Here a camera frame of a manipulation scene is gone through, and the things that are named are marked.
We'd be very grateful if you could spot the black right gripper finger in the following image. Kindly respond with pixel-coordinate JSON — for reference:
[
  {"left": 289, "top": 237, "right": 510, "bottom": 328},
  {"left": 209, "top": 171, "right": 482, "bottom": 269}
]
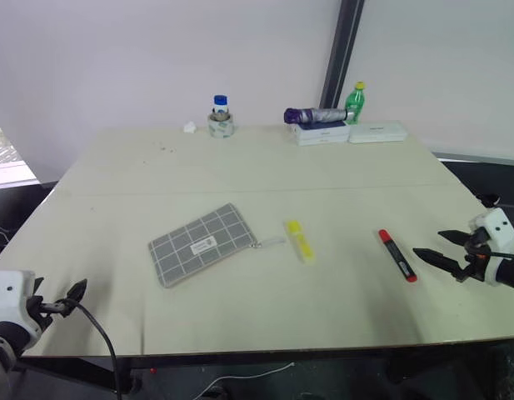
[
  {"left": 412, "top": 247, "right": 471, "bottom": 283},
  {"left": 437, "top": 228, "right": 476, "bottom": 248}
]

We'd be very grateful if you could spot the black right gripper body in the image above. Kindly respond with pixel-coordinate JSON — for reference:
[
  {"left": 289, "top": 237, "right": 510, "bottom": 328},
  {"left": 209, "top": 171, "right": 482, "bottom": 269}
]
[{"left": 462, "top": 227, "right": 492, "bottom": 285}]

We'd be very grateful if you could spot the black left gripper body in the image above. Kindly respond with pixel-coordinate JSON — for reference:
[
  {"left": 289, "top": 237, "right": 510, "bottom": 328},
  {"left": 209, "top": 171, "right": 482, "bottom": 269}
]
[{"left": 26, "top": 291, "right": 77, "bottom": 331}]

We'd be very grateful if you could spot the grey checked pencil pouch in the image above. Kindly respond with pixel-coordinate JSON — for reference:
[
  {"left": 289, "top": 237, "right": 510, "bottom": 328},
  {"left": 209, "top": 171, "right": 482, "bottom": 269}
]
[{"left": 147, "top": 202, "right": 287, "bottom": 290}]

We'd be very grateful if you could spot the red and black marker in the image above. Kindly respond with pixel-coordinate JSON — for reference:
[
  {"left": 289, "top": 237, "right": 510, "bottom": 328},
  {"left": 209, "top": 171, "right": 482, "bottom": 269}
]
[{"left": 377, "top": 228, "right": 418, "bottom": 283}]

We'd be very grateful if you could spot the flat white box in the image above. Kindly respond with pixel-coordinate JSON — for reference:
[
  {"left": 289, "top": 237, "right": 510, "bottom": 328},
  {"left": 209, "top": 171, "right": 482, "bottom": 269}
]
[{"left": 347, "top": 120, "right": 408, "bottom": 145}]

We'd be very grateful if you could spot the yellow highlighter in clear pack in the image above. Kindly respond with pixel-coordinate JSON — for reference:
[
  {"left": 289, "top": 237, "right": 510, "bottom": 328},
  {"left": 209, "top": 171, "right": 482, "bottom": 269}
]
[{"left": 283, "top": 219, "right": 317, "bottom": 266}]

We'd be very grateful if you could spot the green bottle with yellow cap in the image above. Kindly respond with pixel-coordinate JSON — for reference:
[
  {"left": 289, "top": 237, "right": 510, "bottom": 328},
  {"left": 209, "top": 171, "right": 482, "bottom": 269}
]
[{"left": 344, "top": 81, "right": 367, "bottom": 125}]

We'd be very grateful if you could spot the white box with purple print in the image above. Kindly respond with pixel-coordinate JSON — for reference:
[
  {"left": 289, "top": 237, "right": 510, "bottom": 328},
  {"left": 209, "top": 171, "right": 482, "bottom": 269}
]
[{"left": 293, "top": 121, "right": 352, "bottom": 147}]

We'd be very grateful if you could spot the purple folded umbrella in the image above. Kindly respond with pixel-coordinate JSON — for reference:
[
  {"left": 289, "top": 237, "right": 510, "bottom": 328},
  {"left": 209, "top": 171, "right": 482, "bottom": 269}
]
[{"left": 283, "top": 106, "right": 358, "bottom": 125}]

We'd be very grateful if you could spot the clear packing tape roll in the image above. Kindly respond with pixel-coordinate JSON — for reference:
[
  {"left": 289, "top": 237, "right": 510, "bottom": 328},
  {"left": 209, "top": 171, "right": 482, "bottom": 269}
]
[{"left": 206, "top": 110, "right": 236, "bottom": 141}]

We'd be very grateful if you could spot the small bottle with blue cap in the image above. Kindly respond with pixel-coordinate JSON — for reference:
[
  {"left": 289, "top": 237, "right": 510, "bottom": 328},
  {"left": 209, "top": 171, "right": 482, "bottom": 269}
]
[{"left": 211, "top": 94, "right": 230, "bottom": 118}]

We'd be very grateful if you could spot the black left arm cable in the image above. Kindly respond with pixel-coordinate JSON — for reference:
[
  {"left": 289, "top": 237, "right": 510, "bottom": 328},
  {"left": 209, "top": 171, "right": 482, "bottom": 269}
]
[{"left": 71, "top": 301, "right": 123, "bottom": 398}]

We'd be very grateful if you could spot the black table frame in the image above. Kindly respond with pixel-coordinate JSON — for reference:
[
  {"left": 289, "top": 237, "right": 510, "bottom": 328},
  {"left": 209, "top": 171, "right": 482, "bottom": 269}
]
[{"left": 21, "top": 354, "right": 135, "bottom": 396}]

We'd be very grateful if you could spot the white cable on floor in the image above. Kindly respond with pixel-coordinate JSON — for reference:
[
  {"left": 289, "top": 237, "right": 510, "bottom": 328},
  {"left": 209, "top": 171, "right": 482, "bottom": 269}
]
[{"left": 197, "top": 361, "right": 296, "bottom": 398}]

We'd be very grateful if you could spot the dark vertical wall post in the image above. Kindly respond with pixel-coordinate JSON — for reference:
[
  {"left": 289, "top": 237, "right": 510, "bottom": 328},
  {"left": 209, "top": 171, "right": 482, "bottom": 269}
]
[{"left": 319, "top": 0, "right": 367, "bottom": 110}]

